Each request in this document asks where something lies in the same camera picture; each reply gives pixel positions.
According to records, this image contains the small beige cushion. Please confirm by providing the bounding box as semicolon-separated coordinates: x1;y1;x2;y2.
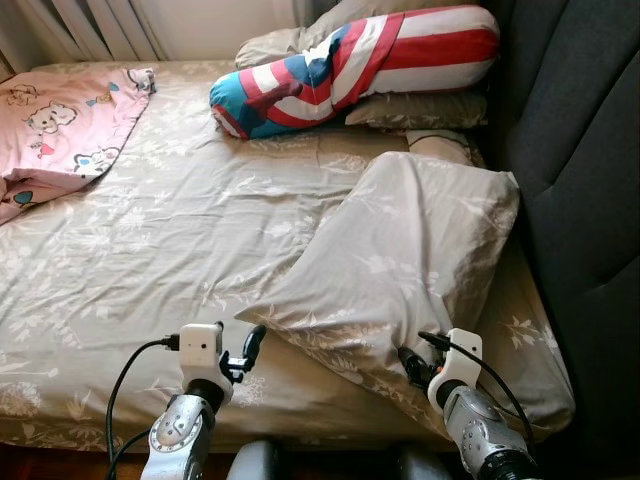
405;128;486;167

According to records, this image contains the bed with beige floral sheet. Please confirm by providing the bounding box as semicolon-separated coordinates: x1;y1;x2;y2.
0;60;578;451

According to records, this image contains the large beige floral pillow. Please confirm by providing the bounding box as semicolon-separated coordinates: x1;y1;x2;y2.
237;150;523;416

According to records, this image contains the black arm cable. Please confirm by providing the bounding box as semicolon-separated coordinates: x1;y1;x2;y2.
105;335;183;480
418;332;536;446

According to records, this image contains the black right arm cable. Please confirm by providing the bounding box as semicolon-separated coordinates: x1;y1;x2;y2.
418;332;536;446

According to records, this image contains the dark grey upholstered headboard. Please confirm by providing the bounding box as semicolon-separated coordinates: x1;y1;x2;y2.
485;0;640;480

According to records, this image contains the robot left leg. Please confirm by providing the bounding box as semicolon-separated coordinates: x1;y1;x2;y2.
228;440;286;480

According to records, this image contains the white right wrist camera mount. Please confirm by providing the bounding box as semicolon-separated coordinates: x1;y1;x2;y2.
428;328;483;411

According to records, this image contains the grey beige plump pillow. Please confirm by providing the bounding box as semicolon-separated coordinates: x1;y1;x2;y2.
235;0;461;69

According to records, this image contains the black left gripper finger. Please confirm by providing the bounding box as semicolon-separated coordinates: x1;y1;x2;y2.
240;324;268;373

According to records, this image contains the flat beige floral pillow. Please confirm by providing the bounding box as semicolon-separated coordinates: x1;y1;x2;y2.
345;92;489;131

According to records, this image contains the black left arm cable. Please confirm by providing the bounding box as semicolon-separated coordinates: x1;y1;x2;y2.
105;335;183;480

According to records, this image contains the pink cartoon blanket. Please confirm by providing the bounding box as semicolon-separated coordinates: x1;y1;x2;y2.
0;67;158;226

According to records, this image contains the red white blue striped bolster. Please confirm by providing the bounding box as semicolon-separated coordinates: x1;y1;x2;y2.
208;5;501;141

